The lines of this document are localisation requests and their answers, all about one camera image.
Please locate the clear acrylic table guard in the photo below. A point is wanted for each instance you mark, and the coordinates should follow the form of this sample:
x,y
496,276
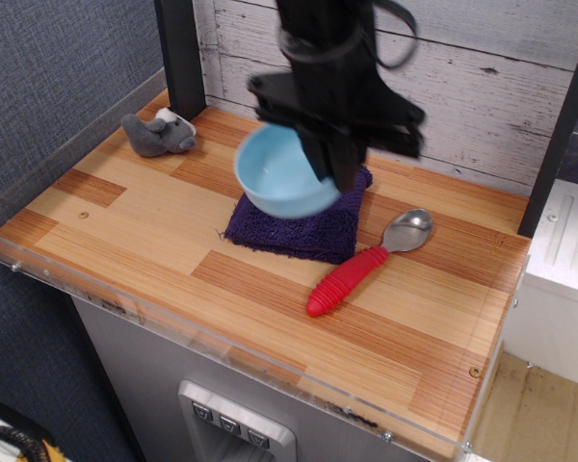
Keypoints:
x,y
386,378

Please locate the grey cabinet with button panel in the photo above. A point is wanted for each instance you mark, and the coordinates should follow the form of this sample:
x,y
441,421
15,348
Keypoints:
x,y
186,403

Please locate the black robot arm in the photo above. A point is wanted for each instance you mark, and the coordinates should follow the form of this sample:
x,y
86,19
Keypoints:
x,y
332,28

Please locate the black left frame post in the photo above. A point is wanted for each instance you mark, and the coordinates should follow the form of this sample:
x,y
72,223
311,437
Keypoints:
x,y
178,37

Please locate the light blue bowl cup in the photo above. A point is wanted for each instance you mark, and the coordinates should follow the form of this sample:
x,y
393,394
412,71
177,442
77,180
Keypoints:
x,y
277,178

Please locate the red handled metal spoon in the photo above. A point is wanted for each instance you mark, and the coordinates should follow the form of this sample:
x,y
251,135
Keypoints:
x,y
404,233

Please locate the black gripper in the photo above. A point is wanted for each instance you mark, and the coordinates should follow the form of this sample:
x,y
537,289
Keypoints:
x,y
342,92

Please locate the white ribbed side unit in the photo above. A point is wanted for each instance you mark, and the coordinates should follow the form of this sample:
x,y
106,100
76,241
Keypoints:
x,y
542,325

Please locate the black right frame post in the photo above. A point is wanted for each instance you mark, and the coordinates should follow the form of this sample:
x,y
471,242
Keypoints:
x,y
552,160

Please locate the purple folded towel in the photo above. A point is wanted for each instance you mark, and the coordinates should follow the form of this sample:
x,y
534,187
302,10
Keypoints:
x,y
328,237

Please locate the grey plush elephant toy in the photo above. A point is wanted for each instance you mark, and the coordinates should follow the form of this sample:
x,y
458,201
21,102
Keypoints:
x,y
168,132

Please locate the black frame post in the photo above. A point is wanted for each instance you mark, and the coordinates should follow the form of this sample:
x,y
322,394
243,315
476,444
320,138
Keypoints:
x,y
552,160
178,37

